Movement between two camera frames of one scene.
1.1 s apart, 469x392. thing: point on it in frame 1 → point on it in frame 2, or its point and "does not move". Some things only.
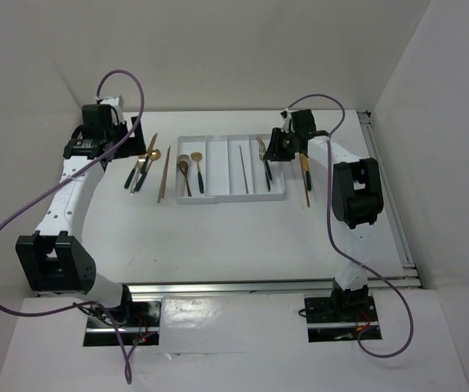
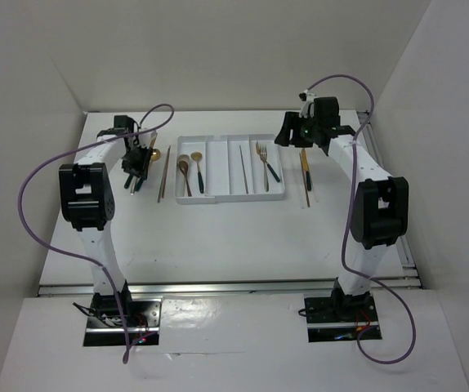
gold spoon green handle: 197,157 does not move
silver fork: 262,156 does not move
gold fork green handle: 263,148 → 268,166
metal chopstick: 243,171 does not move
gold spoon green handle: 154,155 does not move
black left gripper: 133,145 → 140,169
